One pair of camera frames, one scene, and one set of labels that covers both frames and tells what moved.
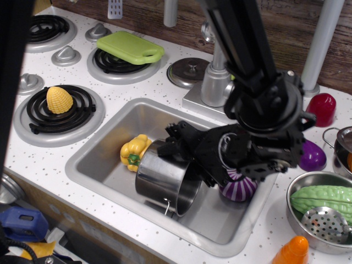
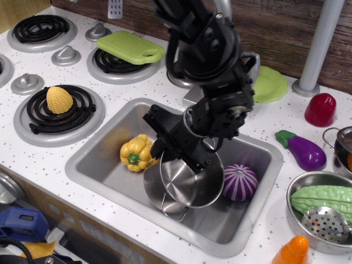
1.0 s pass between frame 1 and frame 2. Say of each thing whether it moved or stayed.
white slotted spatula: stayed
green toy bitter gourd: stayed
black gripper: moved
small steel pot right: stayed
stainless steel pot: moved
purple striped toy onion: stayed
